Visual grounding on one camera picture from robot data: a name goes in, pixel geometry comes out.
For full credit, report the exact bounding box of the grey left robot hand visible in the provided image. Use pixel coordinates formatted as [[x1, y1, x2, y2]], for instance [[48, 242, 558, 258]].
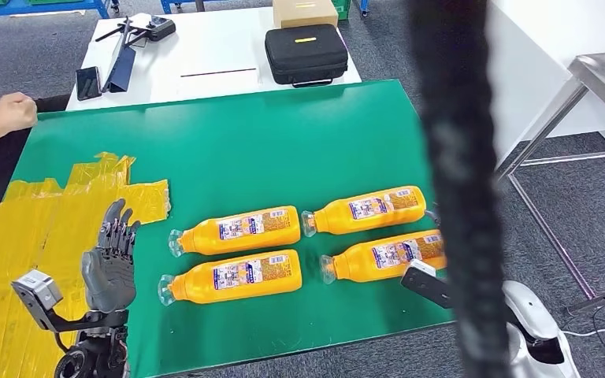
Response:
[[80, 198, 142, 314]]

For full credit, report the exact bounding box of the orange bottle with clear cap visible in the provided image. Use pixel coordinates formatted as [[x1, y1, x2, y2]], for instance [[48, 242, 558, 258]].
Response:
[[168, 205, 302, 258], [158, 249, 303, 307], [301, 186, 428, 239], [319, 229, 447, 286]]

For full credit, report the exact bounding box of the green table mat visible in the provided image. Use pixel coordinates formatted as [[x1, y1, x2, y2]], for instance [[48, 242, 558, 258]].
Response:
[[9, 79, 458, 376]]

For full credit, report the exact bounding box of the person's hand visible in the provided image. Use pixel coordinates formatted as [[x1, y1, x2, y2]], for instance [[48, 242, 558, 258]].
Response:
[[0, 92, 39, 134]]

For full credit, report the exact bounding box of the black smartphone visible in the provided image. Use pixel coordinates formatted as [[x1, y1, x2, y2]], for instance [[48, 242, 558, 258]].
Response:
[[76, 65, 104, 101]]

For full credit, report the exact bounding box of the white cabinet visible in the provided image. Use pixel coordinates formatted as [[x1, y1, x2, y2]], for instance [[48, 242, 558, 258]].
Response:
[[488, 0, 605, 168]]

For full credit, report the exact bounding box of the black carrying case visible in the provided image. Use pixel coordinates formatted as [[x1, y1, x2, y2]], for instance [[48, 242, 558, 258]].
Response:
[[264, 23, 350, 88]]

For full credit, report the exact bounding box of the tablet with blue cover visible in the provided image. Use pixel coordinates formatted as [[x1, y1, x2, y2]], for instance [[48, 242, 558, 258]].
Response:
[[102, 18, 139, 94]]

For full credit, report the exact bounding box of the thin black rod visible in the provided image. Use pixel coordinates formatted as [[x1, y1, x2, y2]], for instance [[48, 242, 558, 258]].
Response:
[[180, 67, 258, 78]]

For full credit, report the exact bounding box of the cardboard box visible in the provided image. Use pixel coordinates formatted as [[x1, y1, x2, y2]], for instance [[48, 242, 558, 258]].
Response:
[[273, 0, 340, 29]]

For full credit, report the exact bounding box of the white table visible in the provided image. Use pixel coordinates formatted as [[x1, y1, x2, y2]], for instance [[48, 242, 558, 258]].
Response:
[[65, 6, 362, 112]]

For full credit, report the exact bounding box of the black remote controller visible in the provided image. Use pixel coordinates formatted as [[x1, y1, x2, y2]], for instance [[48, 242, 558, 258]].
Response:
[[95, 14, 177, 44]]

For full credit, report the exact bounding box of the black hanging braided cable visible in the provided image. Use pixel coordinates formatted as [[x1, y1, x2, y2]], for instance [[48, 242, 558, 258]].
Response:
[[406, 0, 512, 378]]

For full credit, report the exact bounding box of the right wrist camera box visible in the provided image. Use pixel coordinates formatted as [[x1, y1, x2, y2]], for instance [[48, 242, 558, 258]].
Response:
[[400, 259, 452, 309]]

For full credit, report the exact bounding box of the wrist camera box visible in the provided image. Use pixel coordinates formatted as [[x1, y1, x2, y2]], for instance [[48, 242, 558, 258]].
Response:
[[11, 269, 66, 332], [400, 259, 452, 309]]

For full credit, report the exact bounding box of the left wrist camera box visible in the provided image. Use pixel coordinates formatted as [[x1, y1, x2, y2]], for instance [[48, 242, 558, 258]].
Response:
[[11, 269, 66, 332]]

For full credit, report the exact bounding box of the white floor cable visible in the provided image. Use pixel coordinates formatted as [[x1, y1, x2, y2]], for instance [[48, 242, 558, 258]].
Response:
[[560, 295, 605, 338]]

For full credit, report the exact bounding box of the blue rack frame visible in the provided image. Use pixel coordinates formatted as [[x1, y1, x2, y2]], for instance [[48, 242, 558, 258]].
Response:
[[0, 0, 113, 23]]

